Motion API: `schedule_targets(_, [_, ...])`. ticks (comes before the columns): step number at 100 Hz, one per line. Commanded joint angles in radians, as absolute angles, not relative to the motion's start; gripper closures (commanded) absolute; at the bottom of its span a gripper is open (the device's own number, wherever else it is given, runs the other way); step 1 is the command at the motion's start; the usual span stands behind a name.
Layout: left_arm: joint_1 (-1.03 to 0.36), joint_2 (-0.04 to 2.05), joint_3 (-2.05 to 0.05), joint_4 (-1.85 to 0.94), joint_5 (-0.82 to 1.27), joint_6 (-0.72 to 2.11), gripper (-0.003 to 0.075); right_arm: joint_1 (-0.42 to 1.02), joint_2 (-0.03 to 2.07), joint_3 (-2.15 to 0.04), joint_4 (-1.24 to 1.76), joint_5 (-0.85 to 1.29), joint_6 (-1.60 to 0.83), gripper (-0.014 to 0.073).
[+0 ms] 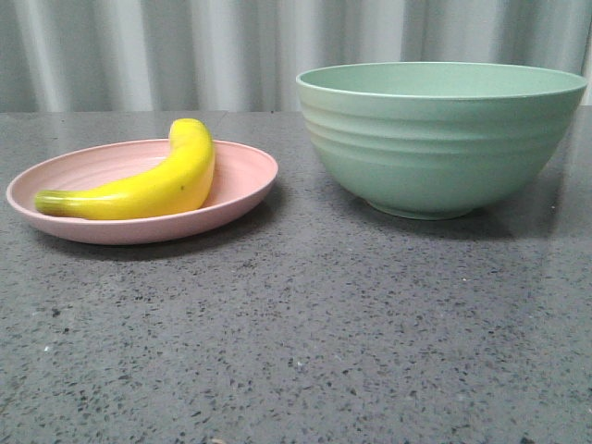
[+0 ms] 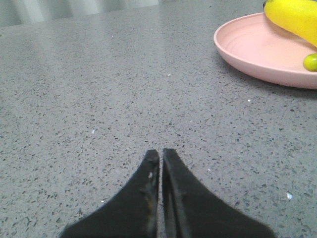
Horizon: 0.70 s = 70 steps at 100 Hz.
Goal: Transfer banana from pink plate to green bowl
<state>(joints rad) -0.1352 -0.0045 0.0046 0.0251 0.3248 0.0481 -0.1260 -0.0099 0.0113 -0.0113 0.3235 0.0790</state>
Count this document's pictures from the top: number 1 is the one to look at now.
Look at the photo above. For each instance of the pink plate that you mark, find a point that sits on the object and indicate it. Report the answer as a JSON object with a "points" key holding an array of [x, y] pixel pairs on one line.
{"points": [[244, 176]]}

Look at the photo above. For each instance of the green bowl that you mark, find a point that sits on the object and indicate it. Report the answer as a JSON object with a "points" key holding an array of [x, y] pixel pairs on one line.
{"points": [[435, 140]]}

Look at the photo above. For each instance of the yellow banana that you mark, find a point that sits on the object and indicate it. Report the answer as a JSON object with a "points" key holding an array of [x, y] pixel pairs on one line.
{"points": [[180, 183]]}

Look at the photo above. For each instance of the white curtain backdrop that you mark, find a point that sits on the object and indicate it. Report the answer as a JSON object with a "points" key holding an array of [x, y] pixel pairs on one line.
{"points": [[73, 56]]}

